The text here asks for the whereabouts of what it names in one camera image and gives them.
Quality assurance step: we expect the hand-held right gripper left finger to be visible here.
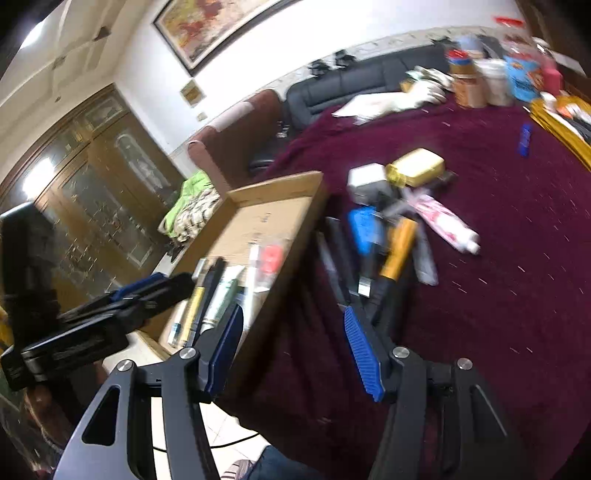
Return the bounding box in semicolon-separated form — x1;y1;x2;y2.
53;302;245;480

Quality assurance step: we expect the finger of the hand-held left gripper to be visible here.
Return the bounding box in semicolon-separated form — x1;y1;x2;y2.
111;272;167;299
60;273;197;333

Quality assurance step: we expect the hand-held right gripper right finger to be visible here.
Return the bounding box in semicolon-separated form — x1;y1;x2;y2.
343;305;539;480

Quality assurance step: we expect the gold pen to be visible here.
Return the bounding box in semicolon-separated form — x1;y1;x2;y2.
181;286;207;348

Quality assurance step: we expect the pale green tube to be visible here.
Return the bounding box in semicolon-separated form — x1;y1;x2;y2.
202;277;244;325

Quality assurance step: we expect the small red item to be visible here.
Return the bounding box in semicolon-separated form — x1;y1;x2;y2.
260;244;284;276

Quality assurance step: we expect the shallow cardboard tray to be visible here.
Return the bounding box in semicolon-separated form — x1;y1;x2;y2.
158;171;330;367

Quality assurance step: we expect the pink white tube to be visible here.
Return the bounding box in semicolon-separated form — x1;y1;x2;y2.
410;193;482;256

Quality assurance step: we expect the white charger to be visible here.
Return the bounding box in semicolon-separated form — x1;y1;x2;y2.
346;163;389;205

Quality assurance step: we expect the white box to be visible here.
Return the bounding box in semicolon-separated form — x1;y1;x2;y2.
128;329;177;366

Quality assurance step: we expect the green patterned cloth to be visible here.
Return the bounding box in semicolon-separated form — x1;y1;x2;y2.
159;170;223;244

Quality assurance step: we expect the silver pen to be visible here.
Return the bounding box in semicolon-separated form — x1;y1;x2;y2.
315;230;346;298

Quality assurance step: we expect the dark grey pen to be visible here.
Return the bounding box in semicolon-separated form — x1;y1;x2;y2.
325;215;366;308

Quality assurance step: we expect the wooden glass door cabinet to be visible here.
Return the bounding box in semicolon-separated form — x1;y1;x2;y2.
0;83;195;298

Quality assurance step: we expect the blue battery pack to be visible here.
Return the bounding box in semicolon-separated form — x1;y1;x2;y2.
348;207;385;256

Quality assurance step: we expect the person's blue jeans leg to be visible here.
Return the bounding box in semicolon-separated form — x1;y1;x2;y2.
222;444;325;480

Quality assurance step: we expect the maroon tablecloth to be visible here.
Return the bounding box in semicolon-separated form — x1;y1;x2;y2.
222;99;591;480

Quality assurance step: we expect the brown armchair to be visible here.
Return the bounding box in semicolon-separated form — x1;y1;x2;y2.
187;89;290;195

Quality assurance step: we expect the gold perfume bottle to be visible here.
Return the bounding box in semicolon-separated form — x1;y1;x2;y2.
385;148;447;188

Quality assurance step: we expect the white paper sheet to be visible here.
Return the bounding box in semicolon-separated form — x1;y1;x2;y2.
331;91;417;119

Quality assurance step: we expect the small blue packet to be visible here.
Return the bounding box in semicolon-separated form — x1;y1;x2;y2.
516;123;535;158

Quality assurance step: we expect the framed painting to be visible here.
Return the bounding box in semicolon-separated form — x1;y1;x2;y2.
152;0;297;78

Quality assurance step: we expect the black sofa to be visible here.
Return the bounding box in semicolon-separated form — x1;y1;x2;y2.
283;44;452;136

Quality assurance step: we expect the brown jar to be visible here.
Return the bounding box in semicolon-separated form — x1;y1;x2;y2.
446;48;489;110

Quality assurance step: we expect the yellow tray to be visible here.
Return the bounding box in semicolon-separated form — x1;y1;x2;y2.
528;93;591;161

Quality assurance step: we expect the blue snack packet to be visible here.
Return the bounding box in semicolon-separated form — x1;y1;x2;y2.
503;54;544;103

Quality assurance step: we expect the pink bottle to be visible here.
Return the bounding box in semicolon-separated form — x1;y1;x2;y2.
540;64;563;96

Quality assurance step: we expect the red topped clear bag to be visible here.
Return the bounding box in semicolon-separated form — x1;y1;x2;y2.
493;16;539;59

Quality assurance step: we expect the black cable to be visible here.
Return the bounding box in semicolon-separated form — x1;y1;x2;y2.
154;431;260;454

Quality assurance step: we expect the small yellow wall plaque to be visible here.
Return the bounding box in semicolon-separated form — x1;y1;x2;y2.
180;79;205;104

